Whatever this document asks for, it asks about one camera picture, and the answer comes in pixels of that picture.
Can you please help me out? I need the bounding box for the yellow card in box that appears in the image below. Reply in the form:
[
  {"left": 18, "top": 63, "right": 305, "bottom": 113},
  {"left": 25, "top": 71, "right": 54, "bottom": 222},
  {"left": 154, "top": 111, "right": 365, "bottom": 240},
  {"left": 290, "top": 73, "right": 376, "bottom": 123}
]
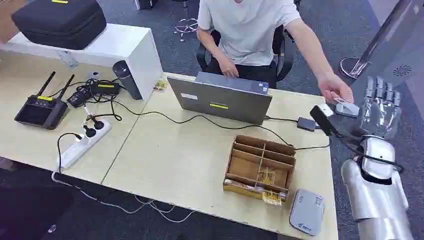
[{"left": 261, "top": 190, "right": 283, "bottom": 207}]

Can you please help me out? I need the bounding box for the yellow card on desk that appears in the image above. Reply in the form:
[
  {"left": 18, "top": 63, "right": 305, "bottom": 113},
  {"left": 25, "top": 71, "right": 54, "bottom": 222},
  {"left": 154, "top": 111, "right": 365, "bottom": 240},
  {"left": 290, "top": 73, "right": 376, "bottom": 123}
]
[{"left": 152, "top": 79, "right": 169, "bottom": 93}]

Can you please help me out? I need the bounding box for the grey laptop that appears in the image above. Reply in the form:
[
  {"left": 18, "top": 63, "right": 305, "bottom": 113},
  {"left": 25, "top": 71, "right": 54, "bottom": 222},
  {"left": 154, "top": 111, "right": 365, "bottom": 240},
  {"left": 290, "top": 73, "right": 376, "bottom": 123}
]
[{"left": 166, "top": 71, "right": 274, "bottom": 126}]

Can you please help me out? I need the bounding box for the black remote controller with antennas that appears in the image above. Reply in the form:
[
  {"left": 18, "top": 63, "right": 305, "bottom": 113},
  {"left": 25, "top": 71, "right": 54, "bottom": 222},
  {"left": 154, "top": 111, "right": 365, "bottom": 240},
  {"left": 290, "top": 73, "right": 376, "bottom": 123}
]
[{"left": 13, "top": 70, "right": 76, "bottom": 131}]

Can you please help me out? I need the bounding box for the person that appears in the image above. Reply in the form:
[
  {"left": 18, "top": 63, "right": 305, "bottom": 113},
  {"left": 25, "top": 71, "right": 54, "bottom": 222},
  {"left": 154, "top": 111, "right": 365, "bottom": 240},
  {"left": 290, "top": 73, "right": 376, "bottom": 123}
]
[{"left": 196, "top": 0, "right": 355, "bottom": 104}]

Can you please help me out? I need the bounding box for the black laptop cable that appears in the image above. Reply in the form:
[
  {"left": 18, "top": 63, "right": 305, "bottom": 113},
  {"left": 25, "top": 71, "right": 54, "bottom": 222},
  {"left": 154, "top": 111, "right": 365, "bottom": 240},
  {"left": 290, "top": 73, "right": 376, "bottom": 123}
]
[{"left": 109, "top": 99, "right": 331, "bottom": 152}]

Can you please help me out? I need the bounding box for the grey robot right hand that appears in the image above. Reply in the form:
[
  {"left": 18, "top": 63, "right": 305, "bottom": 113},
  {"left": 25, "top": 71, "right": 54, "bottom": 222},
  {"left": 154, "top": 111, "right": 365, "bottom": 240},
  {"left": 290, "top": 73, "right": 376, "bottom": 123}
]
[{"left": 334, "top": 76, "right": 404, "bottom": 140}]

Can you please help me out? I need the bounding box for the grey flat pad device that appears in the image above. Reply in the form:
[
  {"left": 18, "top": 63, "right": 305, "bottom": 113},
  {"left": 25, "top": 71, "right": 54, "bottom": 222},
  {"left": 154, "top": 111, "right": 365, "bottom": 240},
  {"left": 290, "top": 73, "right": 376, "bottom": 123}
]
[{"left": 288, "top": 188, "right": 326, "bottom": 237}]

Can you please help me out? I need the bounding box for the black power brick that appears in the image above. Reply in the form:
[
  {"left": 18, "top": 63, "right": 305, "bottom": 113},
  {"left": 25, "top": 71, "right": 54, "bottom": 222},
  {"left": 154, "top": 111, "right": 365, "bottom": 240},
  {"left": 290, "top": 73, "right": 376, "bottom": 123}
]
[{"left": 66, "top": 80, "right": 122, "bottom": 109}]

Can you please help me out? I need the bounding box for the black office chair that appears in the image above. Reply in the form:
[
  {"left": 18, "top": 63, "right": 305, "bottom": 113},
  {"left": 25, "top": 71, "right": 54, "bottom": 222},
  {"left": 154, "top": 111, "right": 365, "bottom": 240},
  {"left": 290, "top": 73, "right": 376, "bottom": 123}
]
[{"left": 196, "top": 25, "right": 296, "bottom": 89}]

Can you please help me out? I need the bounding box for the chrome stand with pole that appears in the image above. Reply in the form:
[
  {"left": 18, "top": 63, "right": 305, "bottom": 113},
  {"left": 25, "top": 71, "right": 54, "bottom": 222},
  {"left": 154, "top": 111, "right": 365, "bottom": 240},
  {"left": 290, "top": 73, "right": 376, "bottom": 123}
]
[{"left": 338, "top": 0, "right": 415, "bottom": 81}]

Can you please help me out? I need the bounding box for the white power cable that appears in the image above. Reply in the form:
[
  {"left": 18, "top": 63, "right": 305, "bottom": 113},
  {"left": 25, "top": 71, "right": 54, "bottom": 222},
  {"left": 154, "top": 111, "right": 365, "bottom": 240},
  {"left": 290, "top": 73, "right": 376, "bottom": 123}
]
[{"left": 50, "top": 170, "right": 197, "bottom": 224}]

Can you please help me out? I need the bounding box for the black carrying case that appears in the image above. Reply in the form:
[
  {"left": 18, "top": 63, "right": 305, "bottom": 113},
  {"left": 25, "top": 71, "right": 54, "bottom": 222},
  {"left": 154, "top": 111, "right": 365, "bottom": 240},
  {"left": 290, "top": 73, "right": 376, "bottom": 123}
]
[{"left": 10, "top": 0, "right": 108, "bottom": 51}]

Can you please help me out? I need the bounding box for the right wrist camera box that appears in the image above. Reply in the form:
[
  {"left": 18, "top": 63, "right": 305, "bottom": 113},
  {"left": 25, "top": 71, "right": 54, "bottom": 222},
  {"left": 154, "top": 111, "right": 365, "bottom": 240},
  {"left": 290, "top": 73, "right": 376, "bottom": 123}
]
[{"left": 309, "top": 103, "right": 339, "bottom": 137}]

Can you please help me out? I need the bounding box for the wooden card box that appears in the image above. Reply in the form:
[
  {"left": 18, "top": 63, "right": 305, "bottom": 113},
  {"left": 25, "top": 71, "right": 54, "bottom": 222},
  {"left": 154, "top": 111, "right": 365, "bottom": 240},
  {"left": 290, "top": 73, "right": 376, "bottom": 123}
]
[{"left": 222, "top": 134, "right": 297, "bottom": 203}]

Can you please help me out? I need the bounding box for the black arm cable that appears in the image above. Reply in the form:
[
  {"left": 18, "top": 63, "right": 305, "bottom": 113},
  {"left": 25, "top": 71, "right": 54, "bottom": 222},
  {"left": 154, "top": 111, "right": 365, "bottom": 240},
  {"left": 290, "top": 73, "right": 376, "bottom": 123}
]
[{"left": 329, "top": 128, "right": 406, "bottom": 174}]

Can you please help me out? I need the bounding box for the white cabinet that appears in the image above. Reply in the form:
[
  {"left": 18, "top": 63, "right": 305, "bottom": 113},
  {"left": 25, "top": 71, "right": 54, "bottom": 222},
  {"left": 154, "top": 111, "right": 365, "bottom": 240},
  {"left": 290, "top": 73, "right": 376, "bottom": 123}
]
[{"left": 0, "top": 22, "right": 164, "bottom": 101}]

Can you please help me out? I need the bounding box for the chrome chair base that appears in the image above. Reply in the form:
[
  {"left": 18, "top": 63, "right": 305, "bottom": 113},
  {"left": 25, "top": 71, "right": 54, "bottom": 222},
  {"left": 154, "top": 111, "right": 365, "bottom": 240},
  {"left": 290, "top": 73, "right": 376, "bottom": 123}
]
[{"left": 173, "top": 17, "right": 200, "bottom": 43}]

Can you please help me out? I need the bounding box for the person's left hand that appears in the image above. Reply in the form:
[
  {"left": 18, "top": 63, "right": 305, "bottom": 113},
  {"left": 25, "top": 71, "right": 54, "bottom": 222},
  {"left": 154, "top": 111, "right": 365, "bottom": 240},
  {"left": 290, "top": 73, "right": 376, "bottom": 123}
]
[{"left": 317, "top": 73, "right": 355, "bottom": 104}]

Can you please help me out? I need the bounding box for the person's right hand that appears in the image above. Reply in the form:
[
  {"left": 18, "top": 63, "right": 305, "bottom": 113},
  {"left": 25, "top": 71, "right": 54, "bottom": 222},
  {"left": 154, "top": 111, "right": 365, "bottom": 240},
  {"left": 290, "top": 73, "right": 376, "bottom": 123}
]
[{"left": 218, "top": 56, "right": 240, "bottom": 78}]

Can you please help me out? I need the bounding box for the black adapter block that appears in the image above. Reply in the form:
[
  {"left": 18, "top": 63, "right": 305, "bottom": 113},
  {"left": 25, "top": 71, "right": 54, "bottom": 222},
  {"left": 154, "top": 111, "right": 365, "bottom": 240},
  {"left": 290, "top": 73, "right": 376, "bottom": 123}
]
[{"left": 296, "top": 116, "right": 320, "bottom": 133}]

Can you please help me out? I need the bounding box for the dark cylindrical bottle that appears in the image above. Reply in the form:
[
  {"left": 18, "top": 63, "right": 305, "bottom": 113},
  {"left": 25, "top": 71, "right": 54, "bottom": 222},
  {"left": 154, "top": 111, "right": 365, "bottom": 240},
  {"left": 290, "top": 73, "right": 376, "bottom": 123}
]
[{"left": 111, "top": 59, "right": 144, "bottom": 101}]

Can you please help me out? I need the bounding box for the person's hand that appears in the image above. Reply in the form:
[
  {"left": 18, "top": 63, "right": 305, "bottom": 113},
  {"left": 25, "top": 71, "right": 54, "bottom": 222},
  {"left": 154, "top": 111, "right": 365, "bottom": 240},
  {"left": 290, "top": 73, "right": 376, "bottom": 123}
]
[
  {"left": 317, "top": 73, "right": 355, "bottom": 104},
  {"left": 218, "top": 56, "right": 240, "bottom": 78}
]

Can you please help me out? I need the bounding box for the white power strip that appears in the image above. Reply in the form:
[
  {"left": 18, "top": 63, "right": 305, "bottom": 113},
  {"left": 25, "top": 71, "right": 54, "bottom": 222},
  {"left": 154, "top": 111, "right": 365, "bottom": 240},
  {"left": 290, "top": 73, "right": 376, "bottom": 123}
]
[{"left": 57, "top": 119, "right": 113, "bottom": 170}]

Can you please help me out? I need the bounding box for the brown cardboard box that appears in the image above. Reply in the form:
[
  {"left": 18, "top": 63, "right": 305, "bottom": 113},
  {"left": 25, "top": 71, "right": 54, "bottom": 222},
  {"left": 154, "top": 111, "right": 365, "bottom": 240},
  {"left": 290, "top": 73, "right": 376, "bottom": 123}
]
[{"left": 0, "top": 0, "right": 28, "bottom": 45}]

